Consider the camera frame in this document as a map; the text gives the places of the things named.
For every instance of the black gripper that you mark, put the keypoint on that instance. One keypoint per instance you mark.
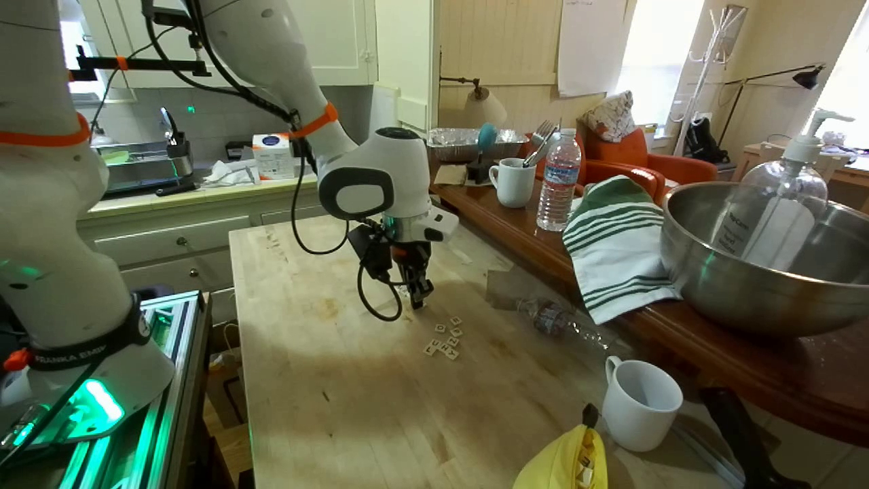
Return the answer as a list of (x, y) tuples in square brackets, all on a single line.
[(418, 260)]

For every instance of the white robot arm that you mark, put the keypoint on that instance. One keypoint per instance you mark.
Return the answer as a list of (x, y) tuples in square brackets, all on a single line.
[(55, 227)]

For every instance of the crushed clear plastic bottle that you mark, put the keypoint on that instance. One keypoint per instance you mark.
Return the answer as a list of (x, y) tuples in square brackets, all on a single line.
[(552, 315)]

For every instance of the small white mug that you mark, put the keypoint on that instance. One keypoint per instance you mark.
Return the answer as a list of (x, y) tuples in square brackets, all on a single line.
[(513, 179)]

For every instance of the teal round object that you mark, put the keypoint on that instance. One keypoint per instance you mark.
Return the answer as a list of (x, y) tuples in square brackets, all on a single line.
[(488, 136)]

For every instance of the plastic water bottle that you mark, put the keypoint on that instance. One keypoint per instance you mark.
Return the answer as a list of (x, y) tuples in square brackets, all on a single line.
[(559, 185)]

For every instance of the white wipes canister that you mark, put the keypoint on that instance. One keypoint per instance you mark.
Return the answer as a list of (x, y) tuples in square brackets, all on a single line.
[(274, 156)]

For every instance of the green striped white towel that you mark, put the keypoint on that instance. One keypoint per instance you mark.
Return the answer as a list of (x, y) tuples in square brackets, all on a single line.
[(621, 254)]

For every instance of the yellow banana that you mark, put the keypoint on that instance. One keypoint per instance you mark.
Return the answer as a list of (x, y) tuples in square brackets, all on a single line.
[(559, 463)]

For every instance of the large white mug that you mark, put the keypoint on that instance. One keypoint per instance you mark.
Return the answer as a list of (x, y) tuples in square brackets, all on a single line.
[(640, 409)]

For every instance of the white counter with drawers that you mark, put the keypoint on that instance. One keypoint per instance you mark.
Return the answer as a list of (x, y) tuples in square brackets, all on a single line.
[(165, 245)]

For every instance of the white patterned bag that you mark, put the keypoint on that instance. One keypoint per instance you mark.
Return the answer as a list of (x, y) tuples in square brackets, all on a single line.
[(616, 113)]

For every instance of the orange chair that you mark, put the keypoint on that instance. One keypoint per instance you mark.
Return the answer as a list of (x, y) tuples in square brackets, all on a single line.
[(670, 166)]

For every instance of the white paper sheet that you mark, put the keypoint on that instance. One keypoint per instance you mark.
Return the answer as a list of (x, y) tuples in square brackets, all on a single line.
[(589, 44)]

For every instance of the black grey appliance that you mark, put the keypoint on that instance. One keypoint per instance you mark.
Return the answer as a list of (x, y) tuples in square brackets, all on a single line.
[(138, 163)]

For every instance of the black bag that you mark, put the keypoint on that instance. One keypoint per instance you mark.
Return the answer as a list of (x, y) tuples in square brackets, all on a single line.
[(701, 139)]

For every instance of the green-lit metal robot stand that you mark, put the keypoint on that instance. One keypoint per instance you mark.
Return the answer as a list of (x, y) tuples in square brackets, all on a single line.
[(138, 436)]

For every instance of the stainless steel bowl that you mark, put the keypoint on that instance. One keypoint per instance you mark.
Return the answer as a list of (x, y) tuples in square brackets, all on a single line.
[(761, 288)]

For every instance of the clear pump bottle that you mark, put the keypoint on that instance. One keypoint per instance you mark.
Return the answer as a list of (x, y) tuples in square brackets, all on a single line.
[(779, 217)]

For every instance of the dark wooden counter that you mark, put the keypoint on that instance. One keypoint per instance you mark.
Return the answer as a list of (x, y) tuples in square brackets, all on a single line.
[(798, 382)]

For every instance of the white coat rack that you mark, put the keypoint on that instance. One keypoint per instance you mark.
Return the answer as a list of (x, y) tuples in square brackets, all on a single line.
[(724, 29)]

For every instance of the black desk lamp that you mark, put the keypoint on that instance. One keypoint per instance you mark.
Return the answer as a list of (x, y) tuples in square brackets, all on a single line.
[(805, 76)]

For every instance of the white wall cabinet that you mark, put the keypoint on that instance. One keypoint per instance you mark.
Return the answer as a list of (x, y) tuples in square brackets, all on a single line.
[(350, 41)]

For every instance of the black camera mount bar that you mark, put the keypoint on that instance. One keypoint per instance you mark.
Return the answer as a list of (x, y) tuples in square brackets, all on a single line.
[(153, 64)]

